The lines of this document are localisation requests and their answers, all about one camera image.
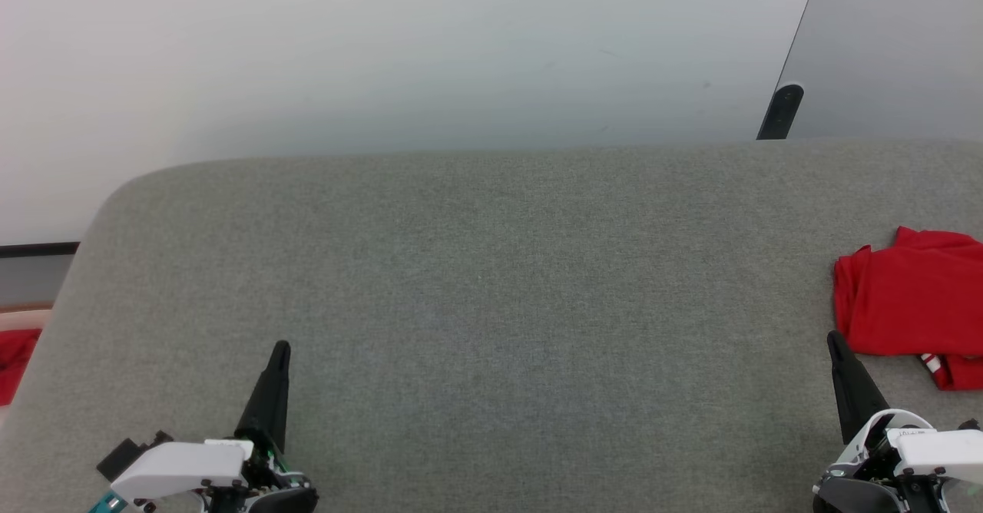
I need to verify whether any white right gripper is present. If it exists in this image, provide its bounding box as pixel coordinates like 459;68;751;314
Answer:
813;331;983;513

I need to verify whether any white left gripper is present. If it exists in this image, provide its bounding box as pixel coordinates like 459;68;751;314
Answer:
110;340;319;513

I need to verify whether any red white sports jersey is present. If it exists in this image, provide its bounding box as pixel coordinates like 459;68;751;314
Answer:
833;226;983;391

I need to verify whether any grey fabric sofa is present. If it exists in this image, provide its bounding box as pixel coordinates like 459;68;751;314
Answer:
0;138;983;513

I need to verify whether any plain red garment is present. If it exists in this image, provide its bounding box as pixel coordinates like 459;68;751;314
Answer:
0;329;43;406

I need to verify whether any black baseboard strip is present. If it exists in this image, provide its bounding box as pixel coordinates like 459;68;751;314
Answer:
0;242;80;259

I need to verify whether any black furniture leg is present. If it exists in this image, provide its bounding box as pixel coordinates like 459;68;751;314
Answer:
756;83;805;141

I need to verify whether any grey flat panel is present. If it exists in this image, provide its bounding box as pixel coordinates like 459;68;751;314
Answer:
776;0;983;141

